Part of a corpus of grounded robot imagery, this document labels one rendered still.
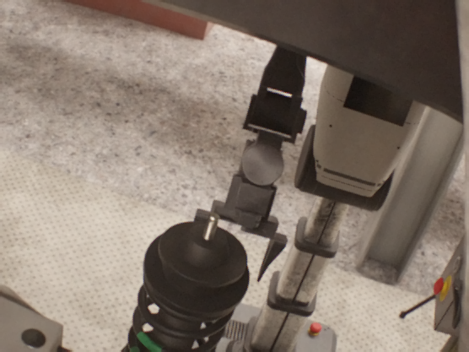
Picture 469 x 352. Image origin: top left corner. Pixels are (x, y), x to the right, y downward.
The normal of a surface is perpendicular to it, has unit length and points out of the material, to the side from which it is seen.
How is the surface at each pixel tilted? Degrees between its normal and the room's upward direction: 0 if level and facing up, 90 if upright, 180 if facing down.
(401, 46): 90
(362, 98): 90
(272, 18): 90
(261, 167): 60
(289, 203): 0
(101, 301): 0
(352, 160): 90
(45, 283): 0
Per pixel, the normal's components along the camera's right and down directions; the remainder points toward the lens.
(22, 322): 0.23, -0.78
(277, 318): -0.15, 0.56
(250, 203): -0.02, 0.10
